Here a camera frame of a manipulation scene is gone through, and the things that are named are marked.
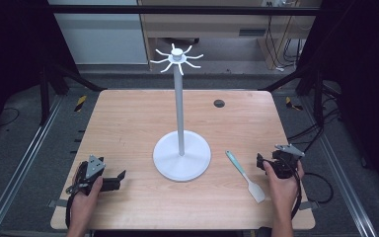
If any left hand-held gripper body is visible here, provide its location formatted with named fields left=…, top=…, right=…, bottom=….
left=65, top=154, right=108, bottom=197

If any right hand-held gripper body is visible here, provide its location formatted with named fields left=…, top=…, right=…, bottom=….
left=262, top=143, right=306, bottom=180

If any person's left hand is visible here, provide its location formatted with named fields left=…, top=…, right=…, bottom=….
left=69, top=175, right=104, bottom=215

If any person's right hand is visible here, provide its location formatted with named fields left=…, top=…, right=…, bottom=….
left=262, top=159, right=306, bottom=216

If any yellow-black tape marker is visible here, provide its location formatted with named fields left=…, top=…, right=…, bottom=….
left=73, top=95, right=88, bottom=113
left=284, top=96, right=304, bottom=112

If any white hook stand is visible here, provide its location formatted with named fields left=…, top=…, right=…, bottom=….
left=149, top=42, right=212, bottom=183

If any white cabinet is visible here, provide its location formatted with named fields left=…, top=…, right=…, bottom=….
left=47, top=0, right=149, bottom=65

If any teal-handled white spatula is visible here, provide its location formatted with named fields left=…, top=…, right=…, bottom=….
left=224, top=149, right=266, bottom=204

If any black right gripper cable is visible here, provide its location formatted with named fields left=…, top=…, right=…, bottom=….
left=284, top=154, right=304, bottom=221

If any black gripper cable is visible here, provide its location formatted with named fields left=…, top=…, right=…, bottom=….
left=64, top=189, right=82, bottom=229
left=284, top=154, right=304, bottom=221

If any bundle of black cables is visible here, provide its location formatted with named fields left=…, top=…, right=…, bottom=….
left=286, top=80, right=343, bottom=154

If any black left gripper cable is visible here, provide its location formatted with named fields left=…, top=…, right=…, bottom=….
left=64, top=189, right=82, bottom=229

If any black floor cable loop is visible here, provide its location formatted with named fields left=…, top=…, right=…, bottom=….
left=303, top=172, right=335, bottom=205

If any grey table bracket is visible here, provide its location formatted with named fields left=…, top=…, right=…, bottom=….
left=298, top=199, right=320, bottom=211
left=46, top=198, right=69, bottom=209

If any aluminium floor rail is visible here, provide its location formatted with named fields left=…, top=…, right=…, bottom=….
left=0, top=95, right=65, bottom=237
left=300, top=95, right=379, bottom=237

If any black metal frame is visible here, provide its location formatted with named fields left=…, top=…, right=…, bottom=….
left=38, top=3, right=327, bottom=127

